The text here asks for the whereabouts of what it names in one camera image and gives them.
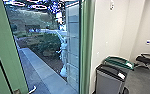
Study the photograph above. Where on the black swivel chair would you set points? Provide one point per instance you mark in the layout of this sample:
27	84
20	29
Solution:
147	59

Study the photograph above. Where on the green framed glass door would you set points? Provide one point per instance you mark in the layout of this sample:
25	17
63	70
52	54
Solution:
6	53

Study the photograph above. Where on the white wall outlet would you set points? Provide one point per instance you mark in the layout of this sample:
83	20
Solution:
148	42

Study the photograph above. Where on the white garden statue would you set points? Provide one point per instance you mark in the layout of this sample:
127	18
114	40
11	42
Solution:
62	50

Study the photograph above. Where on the white wall switch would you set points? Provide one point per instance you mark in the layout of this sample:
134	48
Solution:
111	4

